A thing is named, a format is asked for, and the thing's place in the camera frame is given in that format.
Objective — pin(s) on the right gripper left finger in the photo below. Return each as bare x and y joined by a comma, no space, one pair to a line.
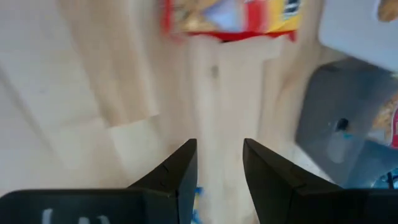
93,208

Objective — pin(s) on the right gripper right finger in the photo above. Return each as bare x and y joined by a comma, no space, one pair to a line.
311,205

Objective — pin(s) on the light blue Maruchan ramen packet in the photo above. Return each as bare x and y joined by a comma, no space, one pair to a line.
387,124

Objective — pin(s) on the red Maruchan ramen packet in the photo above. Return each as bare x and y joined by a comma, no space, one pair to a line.
255,18

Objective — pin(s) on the dark grey plastic bin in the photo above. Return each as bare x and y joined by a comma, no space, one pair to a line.
329,102

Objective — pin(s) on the white plastic bin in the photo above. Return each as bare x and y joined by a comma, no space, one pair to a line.
351,31

